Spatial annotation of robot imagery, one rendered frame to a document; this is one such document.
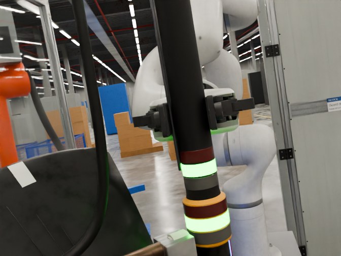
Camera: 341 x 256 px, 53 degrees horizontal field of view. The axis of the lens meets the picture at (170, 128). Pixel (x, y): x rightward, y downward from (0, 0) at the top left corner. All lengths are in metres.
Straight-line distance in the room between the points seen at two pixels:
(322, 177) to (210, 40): 1.74
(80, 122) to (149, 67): 7.79
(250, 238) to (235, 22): 0.62
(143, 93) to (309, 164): 1.78
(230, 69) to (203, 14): 0.31
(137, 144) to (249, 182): 8.69
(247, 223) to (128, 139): 8.71
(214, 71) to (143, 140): 8.74
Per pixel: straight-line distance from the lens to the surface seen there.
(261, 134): 1.01
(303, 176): 2.25
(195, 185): 0.33
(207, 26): 0.65
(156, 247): 0.33
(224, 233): 0.34
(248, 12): 0.92
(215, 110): 0.32
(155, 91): 0.55
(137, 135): 9.64
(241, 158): 1.02
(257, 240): 1.11
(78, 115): 8.33
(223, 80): 0.95
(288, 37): 2.18
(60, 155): 0.43
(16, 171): 0.41
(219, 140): 1.02
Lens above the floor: 1.49
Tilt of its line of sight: 5 degrees down
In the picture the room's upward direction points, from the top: 10 degrees counter-clockwise
